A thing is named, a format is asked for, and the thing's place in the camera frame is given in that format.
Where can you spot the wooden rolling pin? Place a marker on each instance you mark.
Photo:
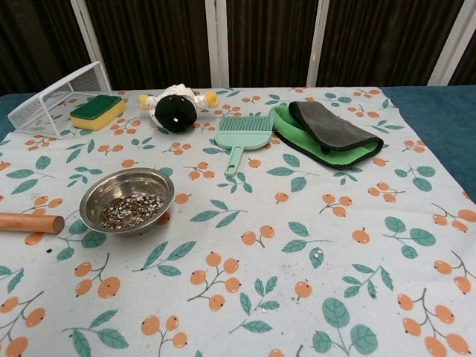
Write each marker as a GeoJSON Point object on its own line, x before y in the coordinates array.
{"type": "Point", "coordinates": [29, 223]}

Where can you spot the mint green hand brush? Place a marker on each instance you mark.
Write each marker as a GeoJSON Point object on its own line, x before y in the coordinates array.
{"type": "Point", "coordinates": [243, 139]}

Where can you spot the stainless steel bowl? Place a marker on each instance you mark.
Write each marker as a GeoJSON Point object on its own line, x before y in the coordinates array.
{"type": "Point", "coordinates": [96, 193]}

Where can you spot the floral orange leaf tablecloth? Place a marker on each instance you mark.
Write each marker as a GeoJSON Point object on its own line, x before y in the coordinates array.
{"type": "Point", "coordinates": [260, 241]}

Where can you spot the black white plush toy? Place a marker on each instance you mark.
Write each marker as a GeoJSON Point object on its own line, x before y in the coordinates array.
{"type": "Point", "coordinates": [175, 111]}

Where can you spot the green grey folded cloth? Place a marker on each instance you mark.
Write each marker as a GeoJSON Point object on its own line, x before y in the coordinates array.
{"type": "Point", "coordinates": [334, 134]}

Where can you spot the crushed shell bits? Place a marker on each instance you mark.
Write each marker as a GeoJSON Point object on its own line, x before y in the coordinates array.
{"type": "Point", "coordinates": [132, 210]}

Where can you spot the yellow green sponge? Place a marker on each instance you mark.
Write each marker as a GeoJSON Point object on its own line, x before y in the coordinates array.
{"type": "Point", "coordinates": [96, 111]}

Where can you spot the dark brown curtain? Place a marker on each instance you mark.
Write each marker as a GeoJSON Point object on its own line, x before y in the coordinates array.
{"type": "Point", "coordinates": [156, 41]}

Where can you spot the white frame post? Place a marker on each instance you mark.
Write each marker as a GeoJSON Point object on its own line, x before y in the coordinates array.
{"type": "Point", "coordinates": [451, 41]}
{"type": "Point", "coordinates": [216, 41]}
{"type": "Point", "coordinates": [317, 41]}
{"type": "Point", "coordinates": [91, 41]}

